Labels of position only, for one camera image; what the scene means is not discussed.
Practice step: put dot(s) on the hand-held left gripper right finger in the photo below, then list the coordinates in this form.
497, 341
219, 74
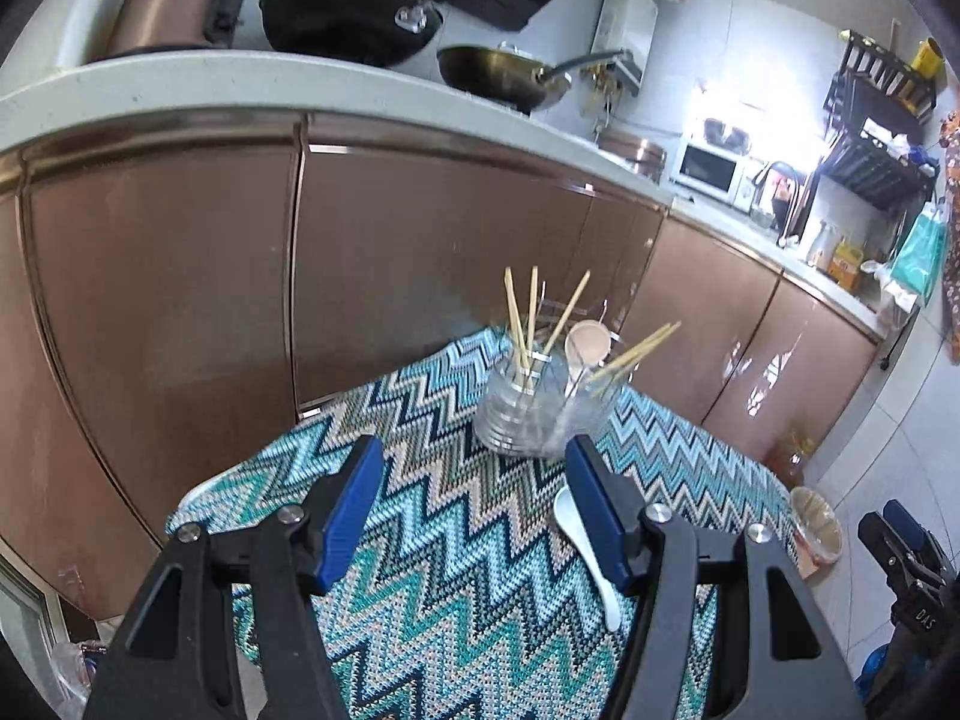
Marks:
596, 517

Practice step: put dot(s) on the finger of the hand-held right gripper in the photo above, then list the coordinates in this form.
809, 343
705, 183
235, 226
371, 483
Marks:
900, 555

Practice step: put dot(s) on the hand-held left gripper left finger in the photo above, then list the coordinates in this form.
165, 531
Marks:
349, 510

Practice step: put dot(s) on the white ceramic spoon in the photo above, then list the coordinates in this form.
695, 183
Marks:
592, 570

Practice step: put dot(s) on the clear glass jar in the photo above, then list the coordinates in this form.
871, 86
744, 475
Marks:
517, 412

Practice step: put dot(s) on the beige wooden spoon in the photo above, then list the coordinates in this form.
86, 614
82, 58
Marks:
587, 343

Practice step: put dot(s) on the small waste bin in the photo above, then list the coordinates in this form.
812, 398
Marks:
817, 529

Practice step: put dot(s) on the zigzag patterned tablecloth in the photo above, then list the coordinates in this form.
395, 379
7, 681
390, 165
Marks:
465, 525

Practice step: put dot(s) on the blue shoe cover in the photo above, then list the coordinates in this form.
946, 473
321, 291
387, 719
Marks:
874, 679

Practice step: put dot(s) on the cooking oil bottle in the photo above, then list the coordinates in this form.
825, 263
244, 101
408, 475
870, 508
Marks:
795, 461

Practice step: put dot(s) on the brown kitchen base cabinet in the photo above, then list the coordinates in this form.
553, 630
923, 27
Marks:
187, 300

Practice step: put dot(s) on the yellow bottle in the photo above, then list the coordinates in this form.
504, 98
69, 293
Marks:
847, 266

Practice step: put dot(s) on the teal plastic bag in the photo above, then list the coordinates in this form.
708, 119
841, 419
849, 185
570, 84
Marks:
919, 255

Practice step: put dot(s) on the orange floral cloth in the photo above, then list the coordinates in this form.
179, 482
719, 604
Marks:
954, 240

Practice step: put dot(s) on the stainless steel pot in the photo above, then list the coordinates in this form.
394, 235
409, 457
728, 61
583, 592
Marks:
634, 154

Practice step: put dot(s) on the white microwave oven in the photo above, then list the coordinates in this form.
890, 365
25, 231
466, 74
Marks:
709, 167

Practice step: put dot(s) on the kitchen faucet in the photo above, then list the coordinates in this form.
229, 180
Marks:
780, 195

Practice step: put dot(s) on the black dish rack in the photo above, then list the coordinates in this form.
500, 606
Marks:
881, 135

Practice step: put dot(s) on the white stone countertop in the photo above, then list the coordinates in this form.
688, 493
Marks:
187, 86

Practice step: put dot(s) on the golden wok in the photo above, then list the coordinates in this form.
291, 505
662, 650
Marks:
487, 75

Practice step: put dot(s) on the white water heater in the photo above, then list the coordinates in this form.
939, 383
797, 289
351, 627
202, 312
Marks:
626, 30

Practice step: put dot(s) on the black wok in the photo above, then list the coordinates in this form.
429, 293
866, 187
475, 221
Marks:
337, 19

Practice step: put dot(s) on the yellow can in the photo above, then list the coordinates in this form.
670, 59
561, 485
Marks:
928, 58

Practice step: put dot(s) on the large copper coloured appliance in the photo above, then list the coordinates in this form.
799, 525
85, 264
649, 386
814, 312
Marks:
172, 0

